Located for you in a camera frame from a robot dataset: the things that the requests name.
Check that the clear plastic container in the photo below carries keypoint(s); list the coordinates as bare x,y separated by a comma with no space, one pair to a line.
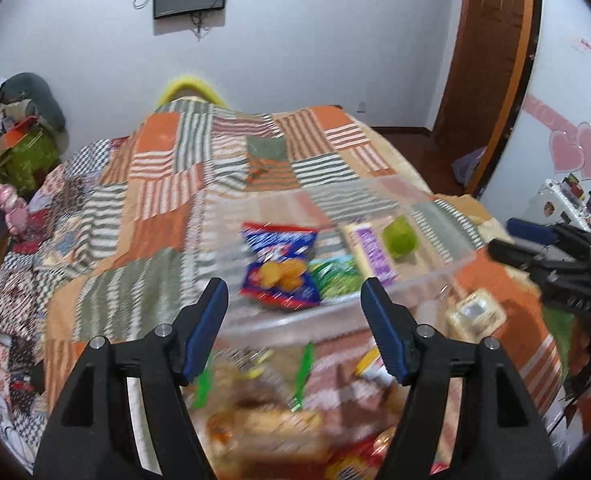
425,280

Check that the blue cookie packet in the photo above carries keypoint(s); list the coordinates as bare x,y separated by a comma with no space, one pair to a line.
278,270

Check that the green stick wrapper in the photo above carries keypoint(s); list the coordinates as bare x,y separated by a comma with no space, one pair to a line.
203,385
303,375

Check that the white wall sticker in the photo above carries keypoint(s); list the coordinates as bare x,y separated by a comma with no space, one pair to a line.
584,45

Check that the clear wrapped pastry packet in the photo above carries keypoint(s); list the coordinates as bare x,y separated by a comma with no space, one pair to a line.
477,312

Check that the green lime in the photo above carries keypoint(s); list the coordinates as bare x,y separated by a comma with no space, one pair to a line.
400,237

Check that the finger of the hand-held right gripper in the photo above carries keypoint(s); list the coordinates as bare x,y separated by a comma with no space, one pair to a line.
528,230
513,252

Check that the wooden door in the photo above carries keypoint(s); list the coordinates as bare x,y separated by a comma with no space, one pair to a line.
485,45

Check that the brown snack packet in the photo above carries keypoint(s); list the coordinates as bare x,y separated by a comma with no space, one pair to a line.
360,402

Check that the grey cloth bundle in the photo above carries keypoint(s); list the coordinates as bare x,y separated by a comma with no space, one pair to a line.
32,97

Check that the white appliance with stickers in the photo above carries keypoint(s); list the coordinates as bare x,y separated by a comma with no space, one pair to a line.
550,205

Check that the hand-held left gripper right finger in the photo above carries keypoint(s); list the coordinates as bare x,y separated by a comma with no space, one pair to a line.
386,335

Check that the clear packet of biscuits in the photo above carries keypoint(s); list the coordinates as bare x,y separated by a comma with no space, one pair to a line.
265,425

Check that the wooden door frame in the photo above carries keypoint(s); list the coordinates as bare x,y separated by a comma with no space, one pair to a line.
518,85

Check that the red snack packet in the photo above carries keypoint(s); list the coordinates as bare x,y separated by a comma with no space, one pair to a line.
355,462

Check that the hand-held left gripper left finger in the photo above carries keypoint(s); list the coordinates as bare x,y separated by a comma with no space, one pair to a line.
206,332

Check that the pink heart wall decoration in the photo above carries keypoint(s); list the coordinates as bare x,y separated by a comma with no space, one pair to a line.
573,150

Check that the yellow and purple snack packet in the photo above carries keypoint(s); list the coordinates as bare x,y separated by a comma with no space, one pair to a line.
370,250

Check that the purple cloth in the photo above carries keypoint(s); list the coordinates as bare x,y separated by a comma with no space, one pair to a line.
468,166

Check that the yellow pillow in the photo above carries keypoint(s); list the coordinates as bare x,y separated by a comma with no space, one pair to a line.
193,87

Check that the green patterned bag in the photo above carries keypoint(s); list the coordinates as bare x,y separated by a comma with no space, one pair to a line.
22,157

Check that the green snack packet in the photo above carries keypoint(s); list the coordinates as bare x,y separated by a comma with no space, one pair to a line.
336,276

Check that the patchwork blanket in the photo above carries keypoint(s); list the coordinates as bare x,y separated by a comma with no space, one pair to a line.
165,200

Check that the pink doll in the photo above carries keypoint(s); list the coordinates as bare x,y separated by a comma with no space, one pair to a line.
12,207

